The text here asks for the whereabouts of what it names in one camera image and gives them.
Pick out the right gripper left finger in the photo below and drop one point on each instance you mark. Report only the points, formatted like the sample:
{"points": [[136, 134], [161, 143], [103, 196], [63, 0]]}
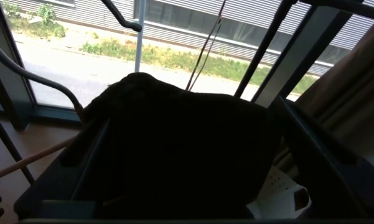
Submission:
{"points": [[56, 186]]}

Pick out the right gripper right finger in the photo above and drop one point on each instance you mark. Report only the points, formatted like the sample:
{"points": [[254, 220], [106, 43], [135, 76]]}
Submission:
{"points": [[339, 180]]}

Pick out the black garment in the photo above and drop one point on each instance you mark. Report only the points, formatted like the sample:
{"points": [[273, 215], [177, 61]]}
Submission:
{"points": [[180, 149]]}

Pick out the white laundry basket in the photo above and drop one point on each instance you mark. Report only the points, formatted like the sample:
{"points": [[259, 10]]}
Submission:
{"points": [[280, 202]]}

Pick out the black clothes rack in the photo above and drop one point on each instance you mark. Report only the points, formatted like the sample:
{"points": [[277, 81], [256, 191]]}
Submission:
{"points": [[261, 46]]}

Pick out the brown curtain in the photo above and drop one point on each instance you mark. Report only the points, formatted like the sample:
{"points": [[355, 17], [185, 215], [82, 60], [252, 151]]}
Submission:
{"points": [[354, 87]]}

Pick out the window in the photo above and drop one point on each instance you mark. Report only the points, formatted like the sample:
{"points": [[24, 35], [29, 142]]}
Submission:
{"points": [[298, 56]]}

